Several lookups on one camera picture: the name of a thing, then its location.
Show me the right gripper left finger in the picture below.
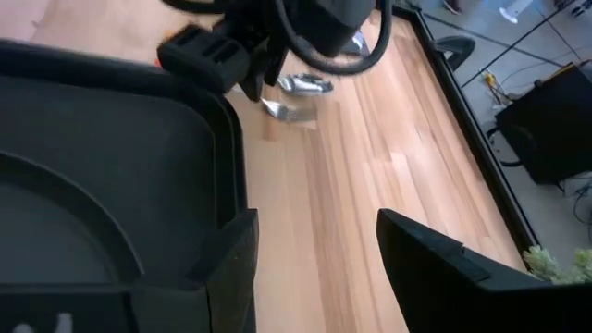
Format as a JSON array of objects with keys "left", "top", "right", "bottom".
[{"left": 187, "top": 207, "right": 259, "bottom": 333}]

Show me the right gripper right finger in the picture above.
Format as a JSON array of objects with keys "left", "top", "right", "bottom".
[{"left": 376, "top": 207, "right": 592, "bottom": 333}]

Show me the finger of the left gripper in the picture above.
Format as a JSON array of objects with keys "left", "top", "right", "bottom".
[
  {"left": 240, "top": 41, "right": 290, "bottom": 103},
  {"left": 156, "top": 25, "right": 253, "bottom": 93}
]

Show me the black round plate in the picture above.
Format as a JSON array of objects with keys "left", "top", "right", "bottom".
[{"left": 0, "top": 151, "right": 144, "bottom": 288}]

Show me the black square tray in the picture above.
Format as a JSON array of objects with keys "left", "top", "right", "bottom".
[{"left": 0, "top": 39, "right": 258, "bottom": 333}]

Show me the green artificial plant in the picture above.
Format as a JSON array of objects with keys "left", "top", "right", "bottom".
[{"left": 522, "top": 244, "right": 592, "bottom": 286}]

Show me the black box on floor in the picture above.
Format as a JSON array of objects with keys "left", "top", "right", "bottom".
[{"left": 494, "top": 62, "right": 592, "bottom": 186}]

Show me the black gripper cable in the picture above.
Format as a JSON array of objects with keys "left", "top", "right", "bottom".
[{"left": 272, "top": 0, "right": 394, "bottom": 76}]

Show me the dark frame bracket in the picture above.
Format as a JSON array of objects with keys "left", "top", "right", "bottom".
[{"left": 434, "top": 35, "right": 476, "bottom": 70}]

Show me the black aluminium table frame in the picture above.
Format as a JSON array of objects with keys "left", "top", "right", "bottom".
[{"left": 392, "top": 4, "right": 540, "bottom": 260}]

